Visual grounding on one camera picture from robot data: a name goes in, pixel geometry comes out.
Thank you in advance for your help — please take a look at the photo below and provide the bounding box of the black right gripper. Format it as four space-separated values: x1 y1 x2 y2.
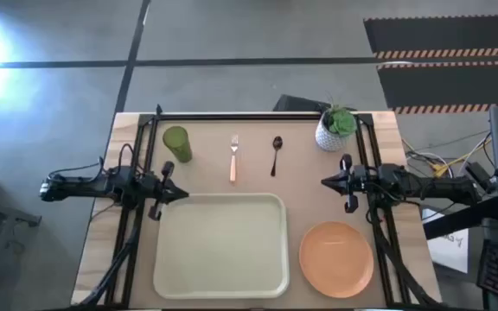
321 153 369 214

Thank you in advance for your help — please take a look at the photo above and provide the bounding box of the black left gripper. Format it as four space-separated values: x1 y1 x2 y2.
138 161 190 222

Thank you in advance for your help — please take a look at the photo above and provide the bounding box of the green translucent plastic cup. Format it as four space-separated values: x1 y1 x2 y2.
162 125 193 164

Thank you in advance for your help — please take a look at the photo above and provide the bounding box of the fork with orange handle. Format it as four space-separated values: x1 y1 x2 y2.
229 134 239 183

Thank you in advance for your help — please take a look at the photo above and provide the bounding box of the cream plastic tray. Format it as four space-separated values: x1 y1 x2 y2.
152 192 291 300

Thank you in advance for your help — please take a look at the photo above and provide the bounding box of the dark metal spoon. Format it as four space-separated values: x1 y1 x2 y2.
270 136 284 178

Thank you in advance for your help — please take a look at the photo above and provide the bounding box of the orange plastic plate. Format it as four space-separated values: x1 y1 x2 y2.
298 220 374 299

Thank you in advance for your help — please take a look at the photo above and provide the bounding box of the succulent in white pot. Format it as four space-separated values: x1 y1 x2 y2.
315 92 358 153

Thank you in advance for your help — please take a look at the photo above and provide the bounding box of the brown table mat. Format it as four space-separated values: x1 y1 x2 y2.
128 118 388 310

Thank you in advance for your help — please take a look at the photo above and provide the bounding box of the black box behind table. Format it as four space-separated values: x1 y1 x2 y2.
272 93 332 113

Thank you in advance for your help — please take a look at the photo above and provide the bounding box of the black diagonal support beam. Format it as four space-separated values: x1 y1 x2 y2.
424 196 498 241

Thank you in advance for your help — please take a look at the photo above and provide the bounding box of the white paper sheet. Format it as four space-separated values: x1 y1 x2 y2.
421 208 470 275

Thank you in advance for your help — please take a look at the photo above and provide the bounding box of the black power adapter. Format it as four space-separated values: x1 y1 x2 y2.
464 162 495 194

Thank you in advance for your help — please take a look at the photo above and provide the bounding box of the black hazard-striped floor mat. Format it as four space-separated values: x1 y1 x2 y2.
376 60 498 116
363 15 498 60

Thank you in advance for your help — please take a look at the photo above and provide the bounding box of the grey metal stand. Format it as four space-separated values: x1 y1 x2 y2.
0 194 42 311

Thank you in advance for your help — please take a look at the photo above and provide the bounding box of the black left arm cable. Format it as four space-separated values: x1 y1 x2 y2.
118 143 137 175

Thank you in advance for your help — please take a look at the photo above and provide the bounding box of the white cable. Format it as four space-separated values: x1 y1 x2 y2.
406 133 492 187

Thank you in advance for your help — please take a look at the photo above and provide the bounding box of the yellow cable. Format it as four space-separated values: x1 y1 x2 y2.
402 137 492 179

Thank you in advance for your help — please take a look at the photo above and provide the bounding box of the black aluminium table frame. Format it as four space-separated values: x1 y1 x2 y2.
69 103 449 311

